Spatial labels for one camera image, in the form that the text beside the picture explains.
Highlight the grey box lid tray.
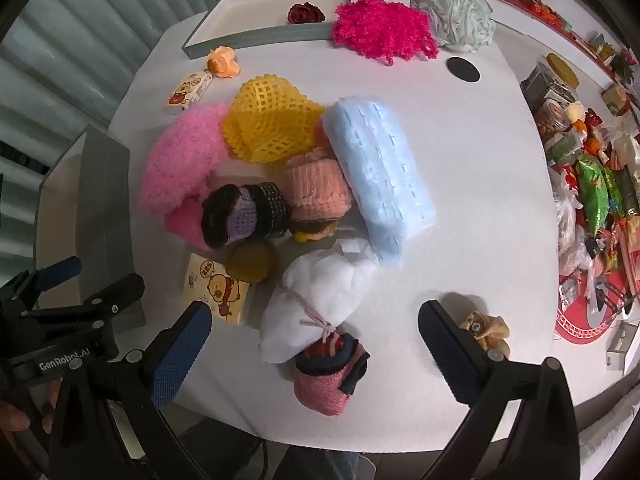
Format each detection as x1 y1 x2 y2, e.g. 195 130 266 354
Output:
182 0 352 59

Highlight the yellow foam fruit net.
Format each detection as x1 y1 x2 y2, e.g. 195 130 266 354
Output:
222 74 326 164

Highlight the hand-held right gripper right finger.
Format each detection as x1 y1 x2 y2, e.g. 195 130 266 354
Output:
419 300 581 480

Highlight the person's left hand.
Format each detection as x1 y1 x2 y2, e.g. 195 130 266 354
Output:
0 380 62 435

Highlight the hot pink fluffy yarn cloth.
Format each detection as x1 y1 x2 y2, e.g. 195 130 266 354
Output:
330 0 440 65

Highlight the mint bath pouf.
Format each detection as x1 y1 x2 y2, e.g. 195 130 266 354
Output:
410 0 496 54

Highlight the black round table hole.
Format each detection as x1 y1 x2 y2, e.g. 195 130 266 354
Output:
446 57 481 83

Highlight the dark red fabric rose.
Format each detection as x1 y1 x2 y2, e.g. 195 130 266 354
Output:
287 2 326 26

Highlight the small tan bear toy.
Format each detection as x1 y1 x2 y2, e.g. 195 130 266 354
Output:
459 311 511 359

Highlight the grey cardboard storage box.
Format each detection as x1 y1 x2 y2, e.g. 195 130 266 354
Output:
36 124 147 327

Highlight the orange fabric flower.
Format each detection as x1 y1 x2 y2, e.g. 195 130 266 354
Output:
206 47 241 79

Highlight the pile of snack packets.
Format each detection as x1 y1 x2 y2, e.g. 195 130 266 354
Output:
535 85 640 311

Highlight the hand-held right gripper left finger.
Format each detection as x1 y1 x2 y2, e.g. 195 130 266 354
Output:
47 301 212 480

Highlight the peach knitted hat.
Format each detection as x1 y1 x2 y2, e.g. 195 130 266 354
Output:
284 147 354 245

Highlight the large pink sponge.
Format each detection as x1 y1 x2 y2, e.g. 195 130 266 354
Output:
164 199 217 252

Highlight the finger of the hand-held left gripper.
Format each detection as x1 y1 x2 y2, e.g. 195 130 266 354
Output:
0 256 82 312
20 274 146 341

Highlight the brown round pad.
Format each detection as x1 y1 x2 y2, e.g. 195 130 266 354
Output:
227 241 279 284

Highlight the purple black knitted sock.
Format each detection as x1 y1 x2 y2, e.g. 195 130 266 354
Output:
199 182 290 250

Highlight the chick print tissue pack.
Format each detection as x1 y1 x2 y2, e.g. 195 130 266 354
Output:
182 253 251 326

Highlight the white cloth bundle with string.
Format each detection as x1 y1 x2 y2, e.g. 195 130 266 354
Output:
257 249 379 365

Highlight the light blue towel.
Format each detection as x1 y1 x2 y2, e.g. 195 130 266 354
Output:
321 97 437 267

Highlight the red train track tray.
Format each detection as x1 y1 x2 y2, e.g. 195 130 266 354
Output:
554 270 640 347

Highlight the light pink fluffy cloth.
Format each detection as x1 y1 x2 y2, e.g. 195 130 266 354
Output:
139 101 234 222

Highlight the red ledge with small toys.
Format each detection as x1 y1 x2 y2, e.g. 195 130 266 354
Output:
385 0 640 92

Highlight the bear print tissue pack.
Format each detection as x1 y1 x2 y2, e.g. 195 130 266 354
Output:
164 70 214 110

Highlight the plastic jar with yellow lid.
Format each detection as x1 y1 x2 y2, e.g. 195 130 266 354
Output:
520 52 581 136

